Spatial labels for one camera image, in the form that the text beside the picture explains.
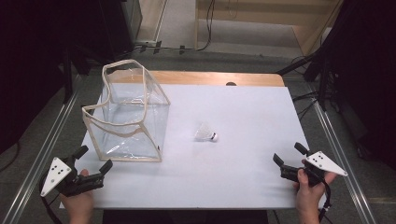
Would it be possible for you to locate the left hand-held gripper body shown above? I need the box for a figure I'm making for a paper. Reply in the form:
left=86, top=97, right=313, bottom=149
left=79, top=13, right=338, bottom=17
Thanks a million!
left=40, top=154, right=106, bottom=198

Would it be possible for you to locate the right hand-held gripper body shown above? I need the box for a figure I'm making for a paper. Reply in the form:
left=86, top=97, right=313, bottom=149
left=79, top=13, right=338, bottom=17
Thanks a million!
left=279, top=150, right=349, bottom=189

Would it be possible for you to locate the clear plastic bag beige trim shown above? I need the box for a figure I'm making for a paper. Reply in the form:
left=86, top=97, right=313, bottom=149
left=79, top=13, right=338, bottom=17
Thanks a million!
left=81, top=59, right=172, bottom=163

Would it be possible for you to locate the white feather shuttlecock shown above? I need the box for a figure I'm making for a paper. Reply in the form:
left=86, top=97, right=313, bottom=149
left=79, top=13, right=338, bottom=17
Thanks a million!
left=193, top=122, right=219, bottom=144

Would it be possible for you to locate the person's right hand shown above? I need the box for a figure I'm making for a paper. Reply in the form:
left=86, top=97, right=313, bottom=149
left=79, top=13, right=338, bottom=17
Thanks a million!
left=292, top=159, right=338, bottom=216

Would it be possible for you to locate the person's left hand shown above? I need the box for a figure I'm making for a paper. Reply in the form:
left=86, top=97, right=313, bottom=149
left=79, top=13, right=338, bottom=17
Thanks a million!
left=59, top=168, right=95, bottom=219

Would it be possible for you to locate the white table mat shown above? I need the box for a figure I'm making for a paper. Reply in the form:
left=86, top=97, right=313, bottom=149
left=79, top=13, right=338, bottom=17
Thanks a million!
left=59, top=83, right=326, bottom=210

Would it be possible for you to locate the black tripod leg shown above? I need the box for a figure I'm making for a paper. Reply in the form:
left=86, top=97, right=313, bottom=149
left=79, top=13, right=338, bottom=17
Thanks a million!
left=276, top=53, right=316, bottom=77

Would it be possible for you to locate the dark cabinet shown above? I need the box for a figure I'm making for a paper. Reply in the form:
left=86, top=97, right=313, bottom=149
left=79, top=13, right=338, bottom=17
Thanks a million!
left=101, top=0, right=144, bottom=62

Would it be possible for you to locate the light wooden furniture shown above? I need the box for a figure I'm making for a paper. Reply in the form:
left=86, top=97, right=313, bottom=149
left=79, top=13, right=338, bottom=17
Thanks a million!
left=193, top=0, right=345, bottom=58

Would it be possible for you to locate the metal floor rail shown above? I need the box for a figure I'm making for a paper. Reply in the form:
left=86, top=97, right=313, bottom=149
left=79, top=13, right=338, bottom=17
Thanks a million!
left=0, top=91, right=79, bottom=224
left=311, top=100, right=378, bottom=224

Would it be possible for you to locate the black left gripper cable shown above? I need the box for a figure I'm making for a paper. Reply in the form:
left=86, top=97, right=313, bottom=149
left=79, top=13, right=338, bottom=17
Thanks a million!
left=38, top=174, right=64, bottom=224

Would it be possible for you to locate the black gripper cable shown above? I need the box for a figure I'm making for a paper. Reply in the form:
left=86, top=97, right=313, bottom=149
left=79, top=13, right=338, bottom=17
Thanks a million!
left=317, top=179, right=332, bottom=222
left=38, top=174, right=64, bottom=224

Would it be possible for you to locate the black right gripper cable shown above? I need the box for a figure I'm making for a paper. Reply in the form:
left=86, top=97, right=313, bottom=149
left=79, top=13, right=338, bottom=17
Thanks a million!
left=317, top=179, right=332, bottom=222

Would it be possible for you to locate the black cable bundle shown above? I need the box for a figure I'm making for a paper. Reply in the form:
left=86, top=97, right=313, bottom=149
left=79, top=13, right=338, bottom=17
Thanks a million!
left=291, top=55, right=323, bottom=123

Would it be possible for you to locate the black floor cable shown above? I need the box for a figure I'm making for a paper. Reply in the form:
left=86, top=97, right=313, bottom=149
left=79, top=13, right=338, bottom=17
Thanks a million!
left=132, top=0, right=217, bottom=53

